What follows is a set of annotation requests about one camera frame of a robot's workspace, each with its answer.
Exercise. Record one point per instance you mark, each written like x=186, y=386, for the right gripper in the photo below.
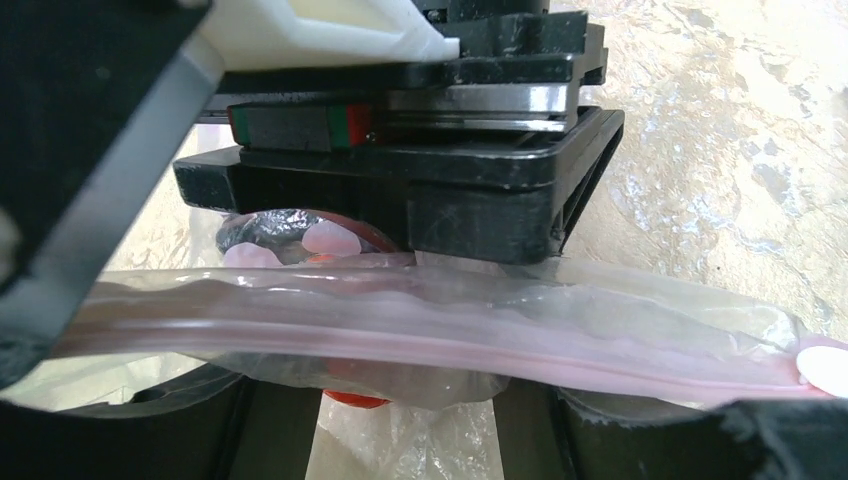
x=489, y=156

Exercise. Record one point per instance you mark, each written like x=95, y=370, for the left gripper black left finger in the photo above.
x=209, y=423

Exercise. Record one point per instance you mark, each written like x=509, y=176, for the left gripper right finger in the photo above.
x=554, y=433

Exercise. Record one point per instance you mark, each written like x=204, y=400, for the clear zip top bag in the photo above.
x=686, y=243

